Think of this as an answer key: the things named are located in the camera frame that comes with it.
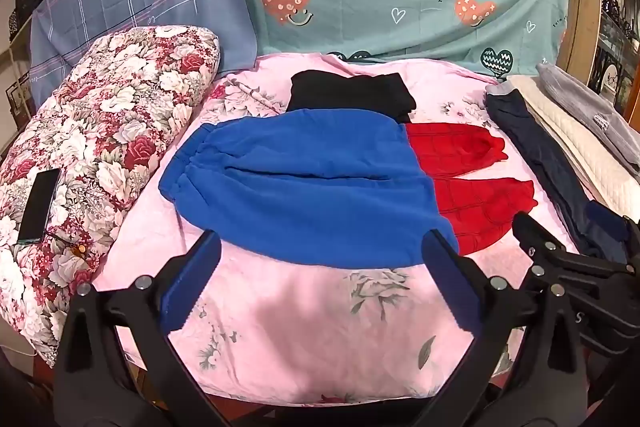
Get grey corduroy garment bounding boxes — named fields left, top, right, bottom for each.
left=536, top=63, right=640, bottom=180

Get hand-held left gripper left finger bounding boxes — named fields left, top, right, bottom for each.
left=52, top=231, right=236, bottom=427

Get red floral folded quilt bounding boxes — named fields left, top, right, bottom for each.
left=0, top=25, right=221, bottom=368

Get navy pants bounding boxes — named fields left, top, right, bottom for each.
left=485, top=89, right=629, bottom=264

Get black smartphone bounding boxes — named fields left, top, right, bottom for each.
left=17, top=168, right=61, bottom=244

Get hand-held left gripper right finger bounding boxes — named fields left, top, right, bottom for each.
left=421, top=229, right=589, bottom=427

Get dark shelf with plates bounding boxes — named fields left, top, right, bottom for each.
left=594, top=0, right=640, bottom=120

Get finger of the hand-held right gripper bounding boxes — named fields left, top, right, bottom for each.
left=511, top=211, right=630, bottom=303
left=586, top=201, right=640, bottom=269

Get red pants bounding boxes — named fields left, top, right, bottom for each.
left=405, top=122, right=539, bottom=257

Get thin charging cable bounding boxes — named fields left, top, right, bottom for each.
left=42, top=227, right=89, bottom=259

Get pink floral bed sheet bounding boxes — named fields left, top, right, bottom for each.
left=92, top=53, right=601, bottom=406

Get black pants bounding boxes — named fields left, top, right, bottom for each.
left=286, top=70, right=417, bottom=124

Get blue pants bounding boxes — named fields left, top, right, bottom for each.
left=158, top=108, right=460, bottom=269

